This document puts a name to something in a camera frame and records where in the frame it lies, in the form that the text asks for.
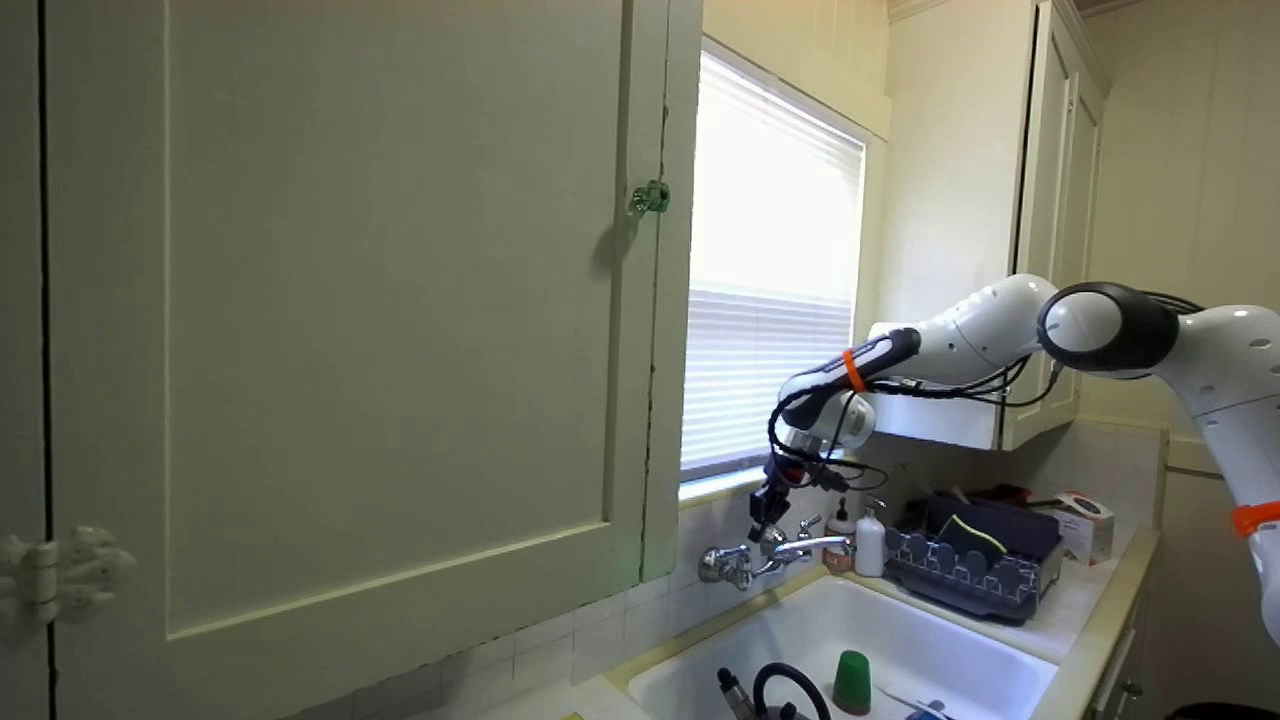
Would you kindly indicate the chrome tap faucet spout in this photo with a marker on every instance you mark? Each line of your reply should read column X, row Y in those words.
column 806, row 545

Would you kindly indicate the white soap dispenser bottle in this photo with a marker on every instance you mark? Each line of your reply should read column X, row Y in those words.
column 868, row 545

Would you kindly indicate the cream cabinet with green knob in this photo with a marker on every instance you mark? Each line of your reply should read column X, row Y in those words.
column 332, row 333

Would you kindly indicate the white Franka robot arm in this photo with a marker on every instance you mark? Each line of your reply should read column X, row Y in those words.
column 1201, row 360

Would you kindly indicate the tall cream wall cabinet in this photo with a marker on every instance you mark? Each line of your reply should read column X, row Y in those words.
column 1054, row 201

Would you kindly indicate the white window blinds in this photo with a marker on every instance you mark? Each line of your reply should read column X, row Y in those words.
column 765, row 333

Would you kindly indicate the white cabinet latch knob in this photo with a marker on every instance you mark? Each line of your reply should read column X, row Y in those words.
column 63, row 574

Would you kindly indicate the white kitchen sink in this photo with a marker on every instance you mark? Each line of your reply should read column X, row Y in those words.
column 932, row 652

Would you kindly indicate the cream lower kitchen cabinets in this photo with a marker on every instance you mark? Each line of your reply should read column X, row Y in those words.
column 1123, row 665

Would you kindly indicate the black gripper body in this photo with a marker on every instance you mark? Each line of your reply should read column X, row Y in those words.
column 776, row 501

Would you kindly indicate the green plastic cup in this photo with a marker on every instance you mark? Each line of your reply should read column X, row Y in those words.
column 855, row 681

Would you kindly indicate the white box with tape roll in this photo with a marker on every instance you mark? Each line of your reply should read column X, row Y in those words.
column 1084, row 527

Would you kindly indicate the green cabinet knob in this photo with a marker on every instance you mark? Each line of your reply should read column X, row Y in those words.
column 651, row 198

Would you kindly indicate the dark cloth in rack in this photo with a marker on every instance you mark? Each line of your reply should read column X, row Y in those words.
column 994, row 527

